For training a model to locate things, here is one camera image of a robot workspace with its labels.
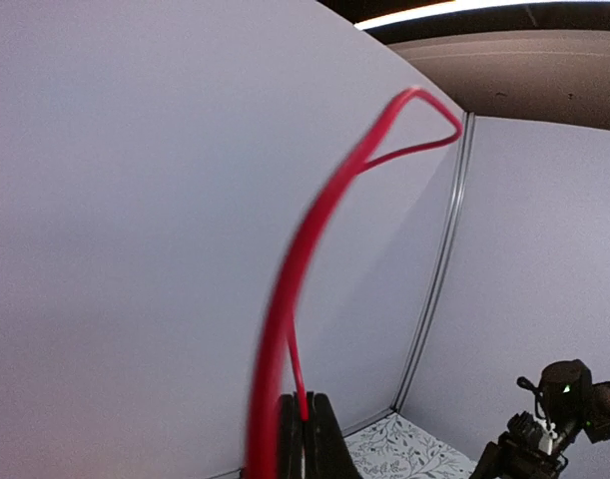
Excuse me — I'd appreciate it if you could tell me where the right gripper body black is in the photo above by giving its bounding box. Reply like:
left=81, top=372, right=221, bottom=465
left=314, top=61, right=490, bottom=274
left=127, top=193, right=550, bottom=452
left=473, top=432, right=569, bottom=479

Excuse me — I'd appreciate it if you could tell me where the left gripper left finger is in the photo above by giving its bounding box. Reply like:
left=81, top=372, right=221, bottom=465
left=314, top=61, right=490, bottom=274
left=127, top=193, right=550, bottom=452
left=277, top=393, right=305, bottom=479

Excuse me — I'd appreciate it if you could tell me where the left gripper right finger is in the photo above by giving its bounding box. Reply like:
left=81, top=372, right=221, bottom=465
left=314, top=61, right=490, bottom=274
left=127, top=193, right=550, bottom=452
left=304, top=392, right=361, bottom=479

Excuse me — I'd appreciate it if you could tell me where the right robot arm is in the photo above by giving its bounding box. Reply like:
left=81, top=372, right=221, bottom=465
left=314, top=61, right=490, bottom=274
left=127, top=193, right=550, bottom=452
left=470, top=359, right=610, bottom=479

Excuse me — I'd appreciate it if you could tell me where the floral tablecloth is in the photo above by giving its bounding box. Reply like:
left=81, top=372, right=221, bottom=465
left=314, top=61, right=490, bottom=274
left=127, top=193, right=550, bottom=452
left=345, top=413, right=476, bottom=479

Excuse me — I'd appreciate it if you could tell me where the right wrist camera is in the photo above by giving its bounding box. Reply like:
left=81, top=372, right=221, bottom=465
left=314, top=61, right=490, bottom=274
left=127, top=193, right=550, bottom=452
left=507, top=411, right=559, bottom=455

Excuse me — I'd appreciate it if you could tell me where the right aluminium post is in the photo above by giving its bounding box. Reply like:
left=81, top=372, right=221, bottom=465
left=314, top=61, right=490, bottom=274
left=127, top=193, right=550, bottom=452
left=389, top=112, right=476, bottom=414

